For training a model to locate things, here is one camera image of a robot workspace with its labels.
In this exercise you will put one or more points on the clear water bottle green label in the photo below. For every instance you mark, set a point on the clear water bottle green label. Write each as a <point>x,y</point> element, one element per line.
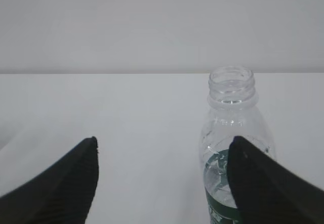
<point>233,112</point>

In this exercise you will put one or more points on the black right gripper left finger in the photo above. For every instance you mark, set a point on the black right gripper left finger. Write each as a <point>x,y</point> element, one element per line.
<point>63,193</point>

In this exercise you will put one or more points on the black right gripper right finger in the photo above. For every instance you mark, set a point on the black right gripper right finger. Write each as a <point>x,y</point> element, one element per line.
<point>266,192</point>

